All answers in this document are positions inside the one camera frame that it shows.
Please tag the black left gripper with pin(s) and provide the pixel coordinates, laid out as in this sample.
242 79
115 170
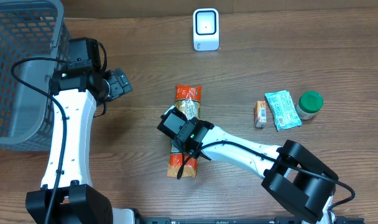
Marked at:
119 84

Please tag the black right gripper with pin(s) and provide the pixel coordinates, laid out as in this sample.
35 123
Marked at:
171 139

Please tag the red orange snack bag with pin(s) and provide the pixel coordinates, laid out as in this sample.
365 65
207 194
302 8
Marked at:
188 101

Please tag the orange tissue pack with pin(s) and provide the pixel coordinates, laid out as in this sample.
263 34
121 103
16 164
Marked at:
260 114

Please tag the teal wet wipes pack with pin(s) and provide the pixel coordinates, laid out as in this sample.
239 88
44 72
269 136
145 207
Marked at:
283 110

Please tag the green lid jar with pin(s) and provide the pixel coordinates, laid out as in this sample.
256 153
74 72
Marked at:
309 104

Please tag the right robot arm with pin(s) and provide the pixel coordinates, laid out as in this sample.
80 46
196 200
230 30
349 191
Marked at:
295 177

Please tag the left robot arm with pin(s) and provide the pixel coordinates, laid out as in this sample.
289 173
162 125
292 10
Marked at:
67 194

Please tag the white barcode scanner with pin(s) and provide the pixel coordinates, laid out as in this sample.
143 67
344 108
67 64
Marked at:
206 29

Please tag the grey plastic shopping basket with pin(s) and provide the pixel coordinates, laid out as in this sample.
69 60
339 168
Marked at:
33 42

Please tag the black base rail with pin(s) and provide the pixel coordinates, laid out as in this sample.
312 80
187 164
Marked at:
167 220

